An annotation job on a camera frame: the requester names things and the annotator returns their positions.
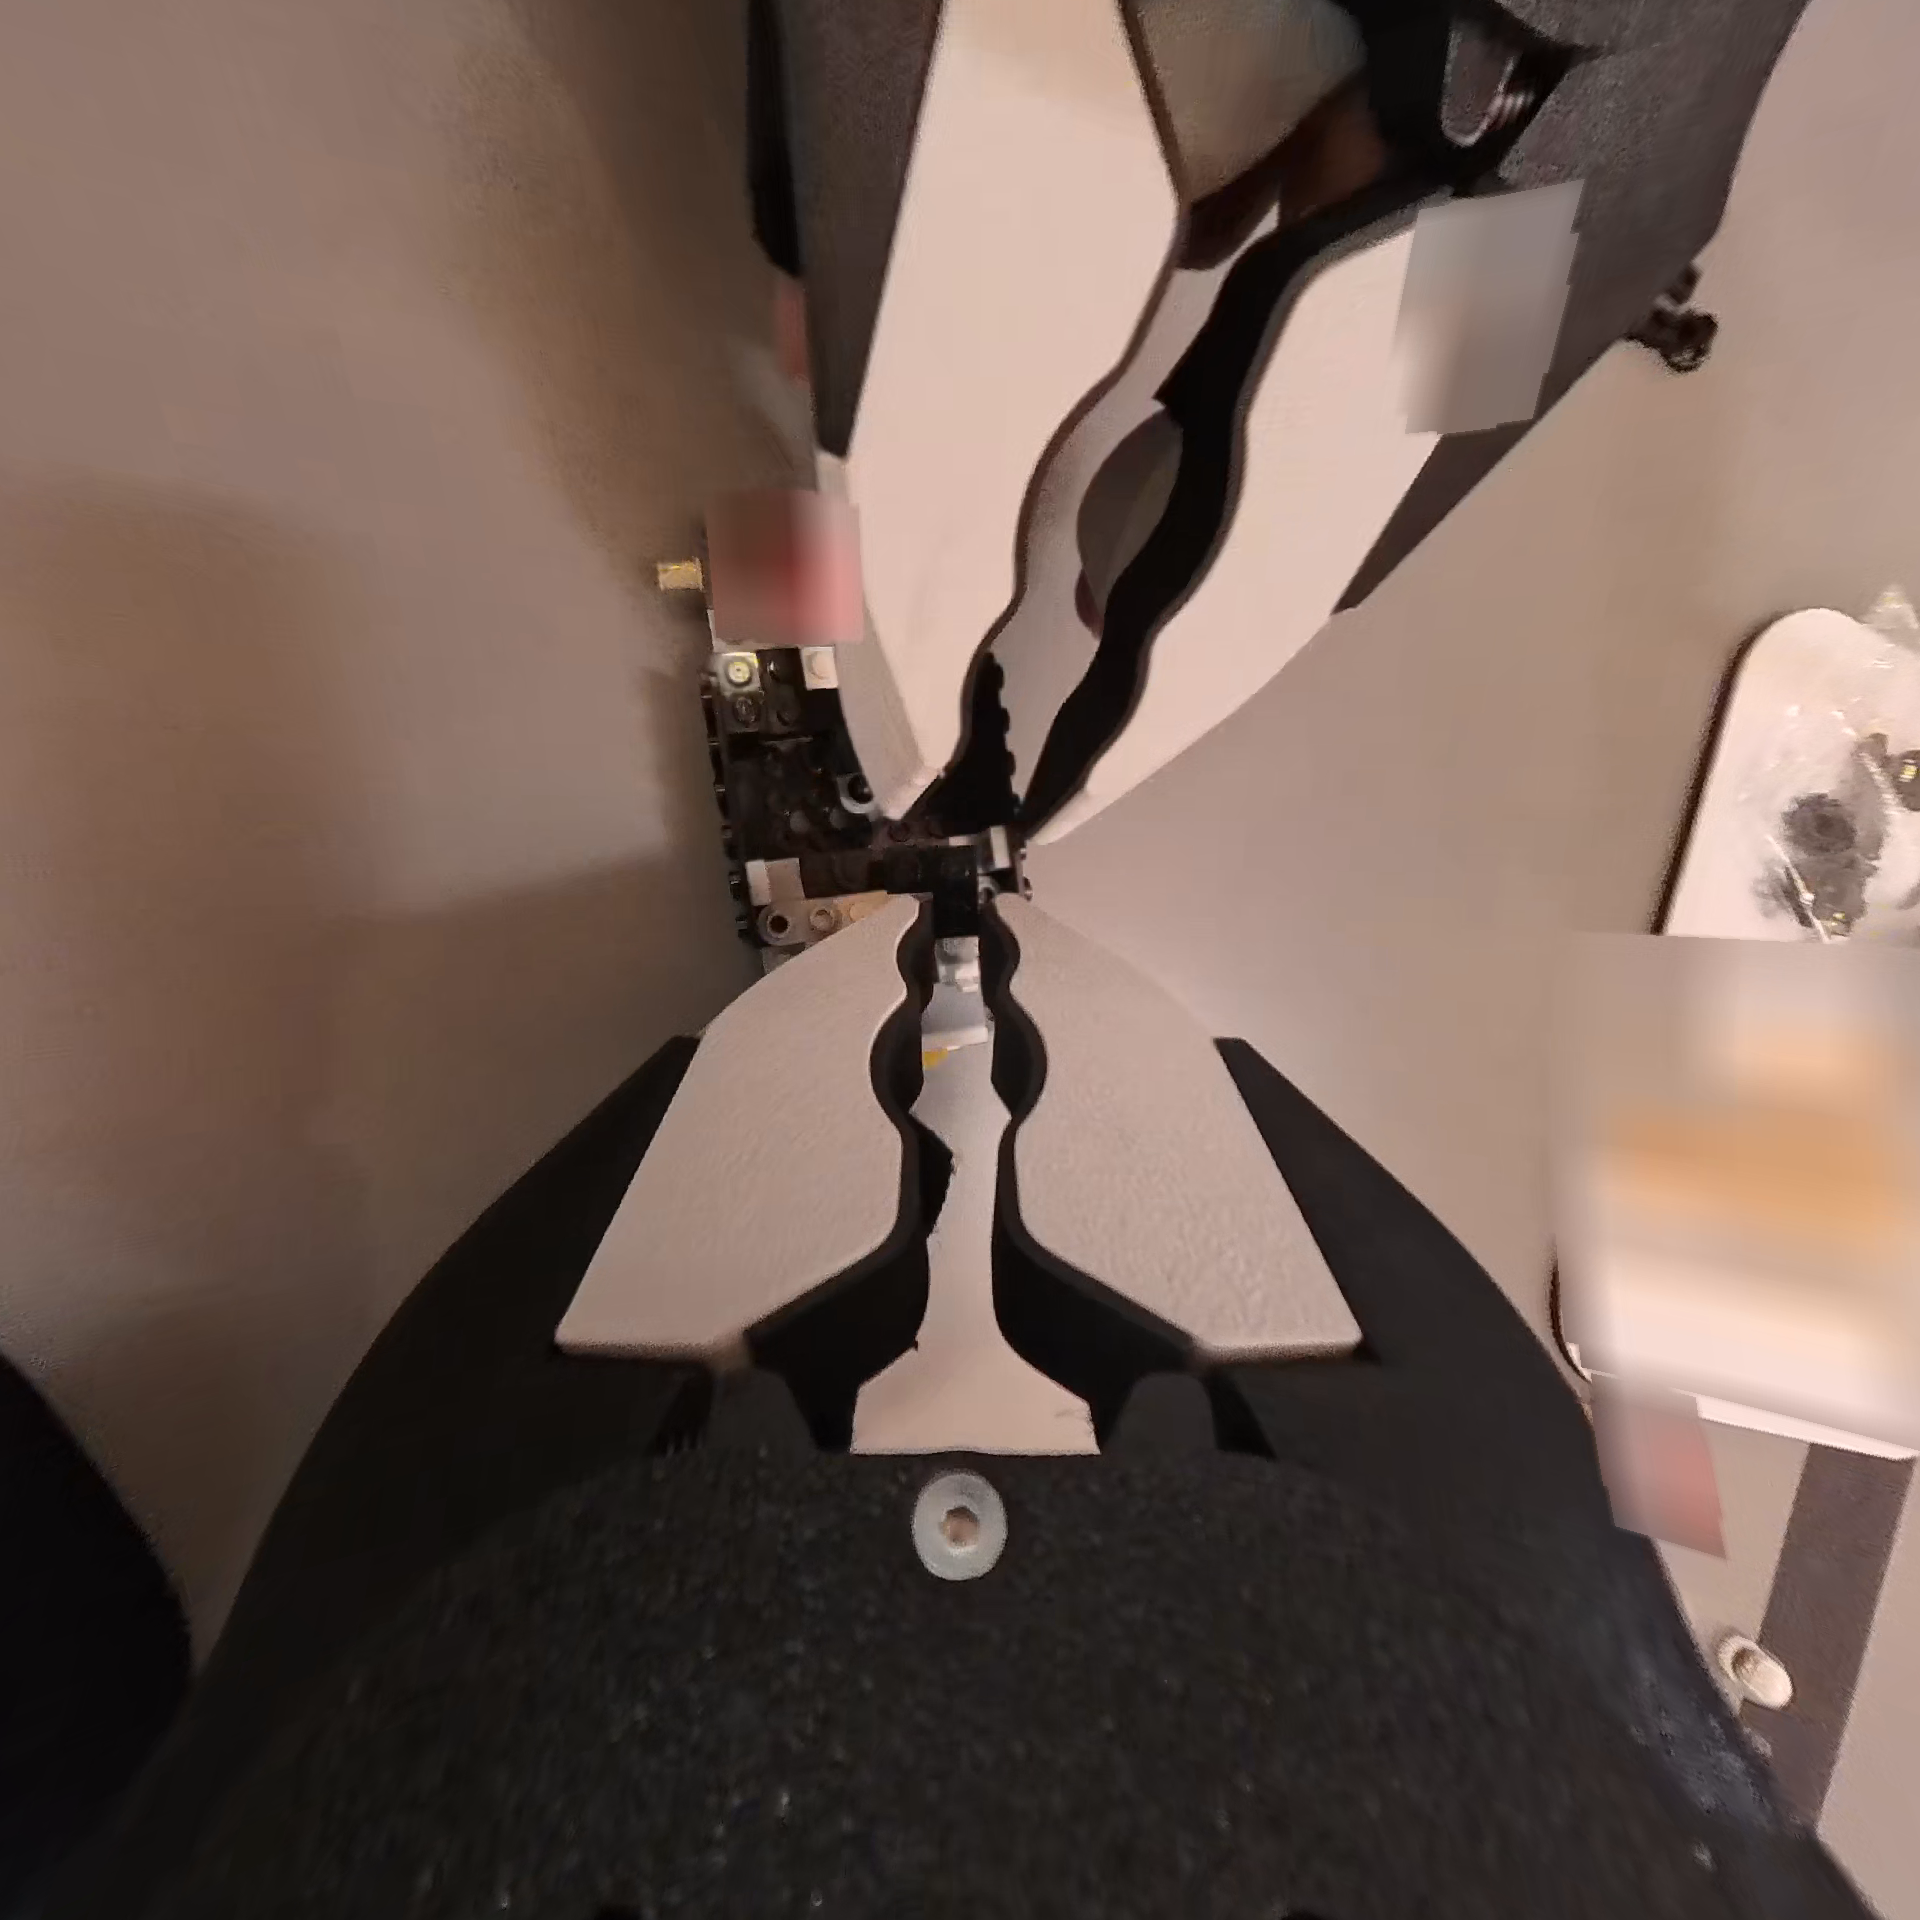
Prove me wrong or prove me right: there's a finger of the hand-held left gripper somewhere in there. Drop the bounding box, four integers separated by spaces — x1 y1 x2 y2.
817 0 1196 789
1027 165 1505 849

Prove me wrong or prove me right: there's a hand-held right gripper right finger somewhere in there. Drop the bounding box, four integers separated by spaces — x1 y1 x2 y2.
984 892 1367 1361

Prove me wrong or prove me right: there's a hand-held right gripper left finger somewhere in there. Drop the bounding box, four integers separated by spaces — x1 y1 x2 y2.
556 892 929 1372

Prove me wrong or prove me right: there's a black boxy brick piece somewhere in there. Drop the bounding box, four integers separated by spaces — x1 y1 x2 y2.
961 657 1040 842

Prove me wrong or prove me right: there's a toy brick vehicle model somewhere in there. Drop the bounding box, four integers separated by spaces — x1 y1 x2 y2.
658 557 1040 1074

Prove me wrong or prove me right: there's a grey desk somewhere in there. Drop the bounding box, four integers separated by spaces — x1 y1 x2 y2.
0 0 1920 1868

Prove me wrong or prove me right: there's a cluster of small black bricks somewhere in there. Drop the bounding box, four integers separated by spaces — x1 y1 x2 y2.
1643 260 1719 376

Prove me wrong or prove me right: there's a white book stand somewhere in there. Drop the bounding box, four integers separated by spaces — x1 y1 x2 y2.
1550 607 1920 1464

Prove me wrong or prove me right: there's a clear bag of black parts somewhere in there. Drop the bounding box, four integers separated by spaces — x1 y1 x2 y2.
1740 589 1920 941

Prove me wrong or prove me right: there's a person's black fleece jacket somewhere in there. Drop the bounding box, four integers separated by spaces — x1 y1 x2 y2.
0 1347 193 1920

